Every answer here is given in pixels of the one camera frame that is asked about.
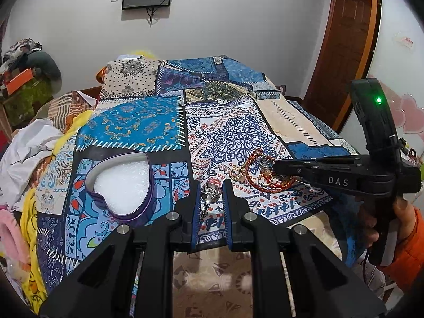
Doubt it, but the red beaded bracelet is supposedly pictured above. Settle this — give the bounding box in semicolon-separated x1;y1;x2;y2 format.
239;148;298;195

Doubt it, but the silver pendant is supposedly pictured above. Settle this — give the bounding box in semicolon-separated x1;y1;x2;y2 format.
201;183;222;220

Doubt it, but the purple heart-shaped tin box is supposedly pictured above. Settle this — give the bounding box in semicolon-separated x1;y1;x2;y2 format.
85;152;156;226

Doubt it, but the right hand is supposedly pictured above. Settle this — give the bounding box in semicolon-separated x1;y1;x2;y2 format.
356;195;417;249

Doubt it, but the yellow cloth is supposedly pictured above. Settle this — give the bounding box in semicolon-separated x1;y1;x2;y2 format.
20;110;93;314

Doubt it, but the wooden wardrobe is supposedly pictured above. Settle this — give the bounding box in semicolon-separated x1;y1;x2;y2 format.
303;0;381;131

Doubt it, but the white crumpled cloth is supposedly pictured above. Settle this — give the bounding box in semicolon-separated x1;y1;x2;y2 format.
0;118;63;211

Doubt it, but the striped brown pillow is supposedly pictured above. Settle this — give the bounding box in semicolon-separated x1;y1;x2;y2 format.
47;90;97;133

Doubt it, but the green patterned cloth pile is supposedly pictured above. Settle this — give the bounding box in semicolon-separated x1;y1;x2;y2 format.
3;78;52;129

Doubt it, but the orange box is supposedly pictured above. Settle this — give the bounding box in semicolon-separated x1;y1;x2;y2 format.
6;68;34;95

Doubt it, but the grey cushion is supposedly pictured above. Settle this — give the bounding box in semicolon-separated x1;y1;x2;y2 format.
26;51;62;81

